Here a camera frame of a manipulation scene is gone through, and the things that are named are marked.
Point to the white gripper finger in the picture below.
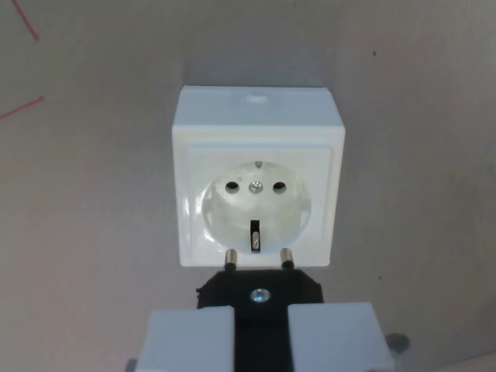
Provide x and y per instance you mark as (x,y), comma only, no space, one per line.
(333,337)
(190,341)

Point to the black two-pin power plug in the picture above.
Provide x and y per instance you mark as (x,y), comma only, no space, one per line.
(267,283)

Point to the white wall socket box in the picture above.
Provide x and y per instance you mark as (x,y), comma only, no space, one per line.
(257,155)

